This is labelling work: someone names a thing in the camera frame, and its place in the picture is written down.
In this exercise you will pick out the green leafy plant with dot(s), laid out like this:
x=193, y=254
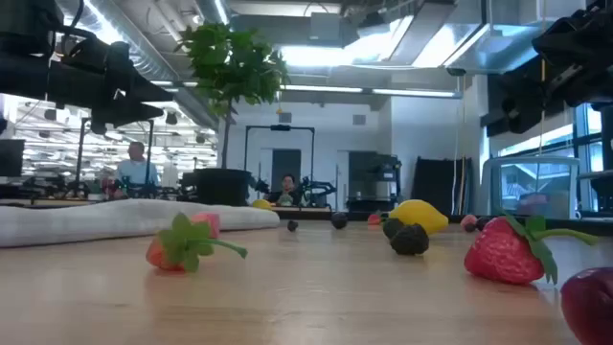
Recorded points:
x=230, y=62

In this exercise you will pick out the small dark blueberry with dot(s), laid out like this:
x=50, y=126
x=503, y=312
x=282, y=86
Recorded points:
x=292, y=225

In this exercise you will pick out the black stand pole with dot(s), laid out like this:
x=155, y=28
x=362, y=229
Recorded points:
x=608, y=153

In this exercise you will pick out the black equipment cabinet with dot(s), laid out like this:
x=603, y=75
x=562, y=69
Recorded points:
x=378, y=177

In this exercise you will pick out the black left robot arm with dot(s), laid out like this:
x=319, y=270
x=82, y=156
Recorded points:
x=29, y=79

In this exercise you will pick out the large yellow lemon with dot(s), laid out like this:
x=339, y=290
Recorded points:
x=421, y=215

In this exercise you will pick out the white plaid cloth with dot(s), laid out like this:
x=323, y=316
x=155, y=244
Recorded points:
x=96, y=223

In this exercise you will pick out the ceiling security camera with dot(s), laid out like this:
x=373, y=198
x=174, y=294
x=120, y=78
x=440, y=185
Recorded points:
x=456, y=72

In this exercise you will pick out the black background robot arm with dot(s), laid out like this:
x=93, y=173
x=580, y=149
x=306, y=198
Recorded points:
x=318, y=187

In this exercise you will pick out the long ceiling light strip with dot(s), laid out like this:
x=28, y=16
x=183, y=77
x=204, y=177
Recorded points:
x=335, y=89

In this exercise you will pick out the orange strawberry with long stem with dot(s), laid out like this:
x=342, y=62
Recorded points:
x=179, y=242

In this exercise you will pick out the small yellow lemon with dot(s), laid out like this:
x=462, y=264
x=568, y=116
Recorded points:
x=262, y=204

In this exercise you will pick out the dark round berry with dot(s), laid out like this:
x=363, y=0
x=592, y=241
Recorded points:
x=339, y=220

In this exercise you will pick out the pink fruit piece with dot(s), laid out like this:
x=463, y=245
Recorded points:
x=213, y=223
x=468, y=221

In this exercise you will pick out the black desk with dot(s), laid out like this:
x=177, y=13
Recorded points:
x=594, y=175

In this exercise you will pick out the black table frame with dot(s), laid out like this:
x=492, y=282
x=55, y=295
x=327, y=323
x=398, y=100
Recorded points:
x=574, y=226

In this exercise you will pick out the small red strawberry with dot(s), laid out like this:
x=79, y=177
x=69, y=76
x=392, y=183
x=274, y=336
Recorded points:
x=374, y=219

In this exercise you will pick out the person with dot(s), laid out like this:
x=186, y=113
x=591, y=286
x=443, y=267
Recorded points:
x=136, y=172
x=288, y=184

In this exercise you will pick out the large red strawberry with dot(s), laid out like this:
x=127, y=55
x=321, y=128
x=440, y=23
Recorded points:
x=503, y=254

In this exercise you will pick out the dark red cherry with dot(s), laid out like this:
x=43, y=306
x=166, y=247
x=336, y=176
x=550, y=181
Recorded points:
x=591, y=306

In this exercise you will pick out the black leaning panel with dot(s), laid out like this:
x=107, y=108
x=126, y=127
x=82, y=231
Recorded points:
x=436, y=184

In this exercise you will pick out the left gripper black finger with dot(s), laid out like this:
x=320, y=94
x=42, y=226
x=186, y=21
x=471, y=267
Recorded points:
x=129, y=114
x=148, y=93

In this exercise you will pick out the dark computer monitor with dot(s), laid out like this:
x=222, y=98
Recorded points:
x=12, y=158

